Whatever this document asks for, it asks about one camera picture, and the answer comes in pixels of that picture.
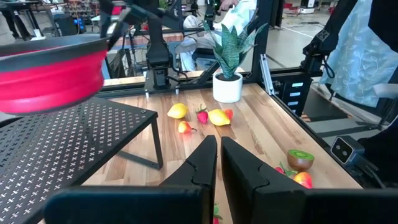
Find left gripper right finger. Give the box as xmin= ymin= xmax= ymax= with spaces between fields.
xmin=221 ymin=136 xmax=398 ymax=224

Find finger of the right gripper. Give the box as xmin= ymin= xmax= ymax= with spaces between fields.
xmin=98 ymin=0 xmax=115 ymax=40
xmin=108 ymin=6 xmax=134 ymax=50

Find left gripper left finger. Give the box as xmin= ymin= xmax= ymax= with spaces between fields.
xmin=43 ymin=134 xmax=218 ymax=224

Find brown green kiwi half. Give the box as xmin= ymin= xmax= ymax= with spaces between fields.
xmin=286 ymin=149 xmax=315 ymax=172

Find red orange toy pear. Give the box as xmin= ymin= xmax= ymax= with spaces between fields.
xmin=177 ymin=120 xmax=198 ymax=135
xmin=292 ymin=171 xmax=314 ymax=190

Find red toy strawberry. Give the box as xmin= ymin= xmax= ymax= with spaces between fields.
xmin=212 ymin=202 xmax=223 ymax=224
xmin=273 ymin=161 xmax=299 ymax=177
xmin=195 ymin=103 xmax=210 ymax=125

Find yellow toy lemon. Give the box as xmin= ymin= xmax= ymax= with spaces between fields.
xmin=167 ymin=103 xmax=190 ymax=119
xmin=207 ymin=108 xmax=231 ymax=127

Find red collapsible colander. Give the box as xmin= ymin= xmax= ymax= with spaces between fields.
xmin=0 ymin=33 xmax=109 ymax=115

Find black computer case blue lights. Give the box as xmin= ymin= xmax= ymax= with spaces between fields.
xmin=54 ymin=14 xmax=86 ymax=37

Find snake plant in white pot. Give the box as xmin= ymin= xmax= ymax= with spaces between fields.
xmin=201 ymin=20 xmax=268 ymax=104

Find black control box with labels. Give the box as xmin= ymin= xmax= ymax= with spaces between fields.
xmin=273 ymin=76 xmax=313 ymax=118

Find silver aluminium bar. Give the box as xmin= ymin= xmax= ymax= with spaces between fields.
xmin=259 ymin=53 xmax=276 ymax=96

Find person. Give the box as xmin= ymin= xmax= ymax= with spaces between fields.
xmin=318 ymin=0 xmax=398 ymax=108
xmin=175 ymin=0 xmax=259 ymax=72

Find black perforated metal shelf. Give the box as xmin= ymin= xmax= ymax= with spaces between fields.
xmin=0 ymin=96 xmax=165 ymax=224

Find grey table-level camera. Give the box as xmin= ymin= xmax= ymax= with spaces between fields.
xmin=330 ymin=135 xmax=366 ymax=166

